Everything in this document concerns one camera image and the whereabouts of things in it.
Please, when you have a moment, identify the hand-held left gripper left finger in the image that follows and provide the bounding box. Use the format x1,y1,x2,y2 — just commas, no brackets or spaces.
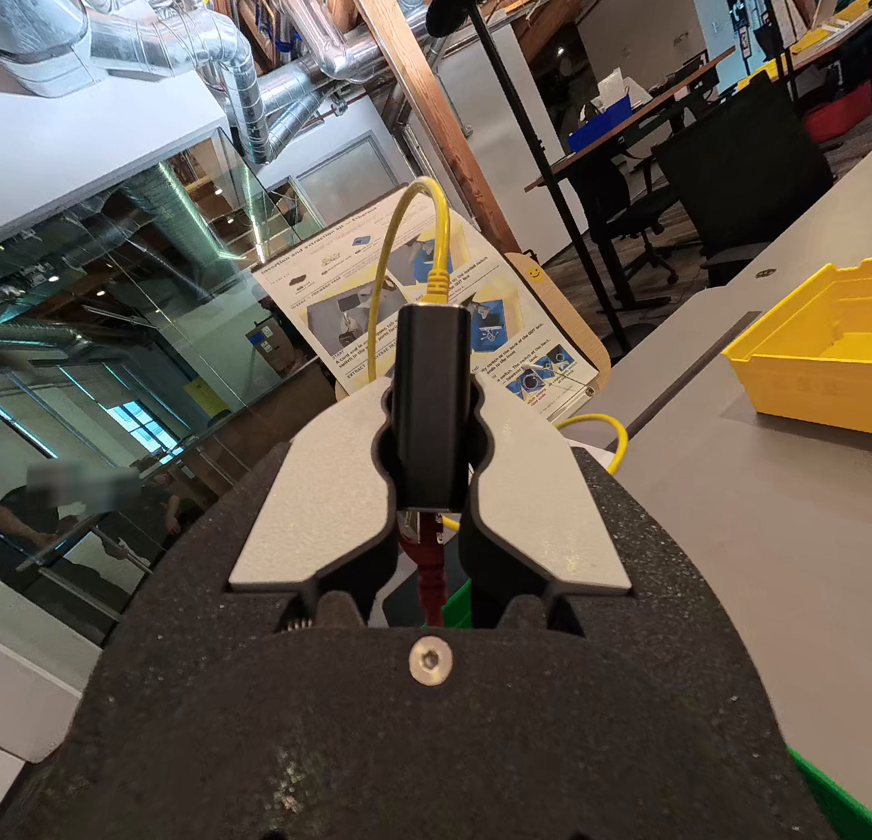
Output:
228,378,399,599

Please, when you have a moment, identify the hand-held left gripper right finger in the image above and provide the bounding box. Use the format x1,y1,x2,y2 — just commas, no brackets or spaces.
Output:
458,377,634,599

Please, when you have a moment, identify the red ethernet cable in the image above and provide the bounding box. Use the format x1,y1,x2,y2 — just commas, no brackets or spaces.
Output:
398,509,448,627

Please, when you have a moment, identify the black ethernet switch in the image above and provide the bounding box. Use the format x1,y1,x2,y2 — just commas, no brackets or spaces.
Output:
391,303,472,512

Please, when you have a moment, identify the yellow ethernet cable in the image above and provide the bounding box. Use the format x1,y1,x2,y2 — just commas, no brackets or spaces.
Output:
367,175,629,533

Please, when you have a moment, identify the yellow plastic bin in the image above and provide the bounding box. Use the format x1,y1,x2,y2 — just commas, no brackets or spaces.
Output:
722,257,872,434

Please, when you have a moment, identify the green plastic bin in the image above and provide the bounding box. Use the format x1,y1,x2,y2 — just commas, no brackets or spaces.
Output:
441,579,872,840

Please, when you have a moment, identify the printed instruction sheet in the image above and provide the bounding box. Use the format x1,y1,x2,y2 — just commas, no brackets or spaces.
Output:
251,189,600,425

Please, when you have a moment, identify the small black office chair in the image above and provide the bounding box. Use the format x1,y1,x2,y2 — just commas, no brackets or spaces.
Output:
571,152,682,289

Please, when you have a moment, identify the blue storage bin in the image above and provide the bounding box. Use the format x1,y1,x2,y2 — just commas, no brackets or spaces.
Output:
569,94,636,153

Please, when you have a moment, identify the black floor lamp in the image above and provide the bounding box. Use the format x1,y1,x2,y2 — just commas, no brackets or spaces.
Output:
426,0,634,357

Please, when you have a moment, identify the large black office chair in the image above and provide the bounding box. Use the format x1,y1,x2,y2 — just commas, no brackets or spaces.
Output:
650,77,835,289

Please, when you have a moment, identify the wooden support beam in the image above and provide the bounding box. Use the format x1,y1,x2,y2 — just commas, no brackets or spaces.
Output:
353,0,523,256

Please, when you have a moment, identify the brown office desk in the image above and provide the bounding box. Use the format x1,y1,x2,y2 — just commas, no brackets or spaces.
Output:
525,46,740,313

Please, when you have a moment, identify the red beanbag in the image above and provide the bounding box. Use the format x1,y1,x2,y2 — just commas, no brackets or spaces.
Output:
800,80,872,144

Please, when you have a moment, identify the silver ventilation duct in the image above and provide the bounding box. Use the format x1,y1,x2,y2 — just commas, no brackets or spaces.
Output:
269,0,437,84
0,0,273,166

